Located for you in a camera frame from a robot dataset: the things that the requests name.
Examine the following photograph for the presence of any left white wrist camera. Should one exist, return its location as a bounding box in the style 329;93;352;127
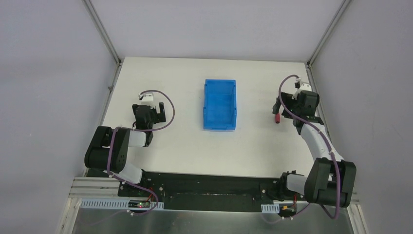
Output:
139;92;154;106

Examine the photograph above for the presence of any white slotted cable duct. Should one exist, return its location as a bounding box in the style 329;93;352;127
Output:
80;198;164;211
261;203;280;214

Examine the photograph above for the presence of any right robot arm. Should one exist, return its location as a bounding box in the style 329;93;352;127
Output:
272;91;357;208

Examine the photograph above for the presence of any controller board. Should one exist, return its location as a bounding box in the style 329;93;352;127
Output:
279;205;298;217
128;200;151;208

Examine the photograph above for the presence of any red handled screwdriver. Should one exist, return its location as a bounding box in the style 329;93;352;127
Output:
275;113;281;124

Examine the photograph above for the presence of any aluminium front frame rail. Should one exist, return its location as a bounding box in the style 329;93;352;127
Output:
68;176;360;205

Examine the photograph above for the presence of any aluminium frame post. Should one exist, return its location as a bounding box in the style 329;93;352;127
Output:
307;0;353;68
82;0;122;66

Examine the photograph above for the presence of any right controller board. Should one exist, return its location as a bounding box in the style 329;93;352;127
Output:
279;205;298;217

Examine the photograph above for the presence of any left white slotted cable duct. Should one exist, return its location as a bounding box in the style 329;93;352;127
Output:
80;198;164;211

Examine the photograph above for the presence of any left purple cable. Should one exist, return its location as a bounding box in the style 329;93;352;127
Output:
106;90;176;216

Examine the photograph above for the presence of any metal sheet front panel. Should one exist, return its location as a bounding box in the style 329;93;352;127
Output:
73;206;353;234

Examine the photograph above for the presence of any right aluminium frame post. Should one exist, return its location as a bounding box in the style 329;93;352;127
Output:
307;0;353;68

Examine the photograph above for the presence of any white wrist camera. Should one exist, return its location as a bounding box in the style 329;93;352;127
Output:
292;81;313;99
139;92;154;106

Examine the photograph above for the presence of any blue plastic bin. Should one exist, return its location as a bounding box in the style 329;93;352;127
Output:
203;79;237;131

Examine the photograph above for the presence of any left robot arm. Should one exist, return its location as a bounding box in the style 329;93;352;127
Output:
84;102;166;184

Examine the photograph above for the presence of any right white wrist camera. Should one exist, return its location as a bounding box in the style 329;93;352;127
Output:
292;81;313;99

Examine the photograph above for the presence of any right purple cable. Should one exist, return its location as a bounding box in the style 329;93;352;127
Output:
261;75;341;225

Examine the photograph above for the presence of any left controller board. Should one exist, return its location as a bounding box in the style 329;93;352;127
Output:
128;200;151;208

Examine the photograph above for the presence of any left aluminium frame post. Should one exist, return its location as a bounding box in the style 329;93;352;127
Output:
82;0;122;66

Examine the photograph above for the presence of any right white slotted cable duct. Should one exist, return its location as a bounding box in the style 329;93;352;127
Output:
261;203;280;214

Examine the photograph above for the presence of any purple cable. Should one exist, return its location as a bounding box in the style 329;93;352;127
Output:
261;75;341;225
106;90;176;216

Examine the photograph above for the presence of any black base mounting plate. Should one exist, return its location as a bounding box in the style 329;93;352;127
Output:
117;172;303;213

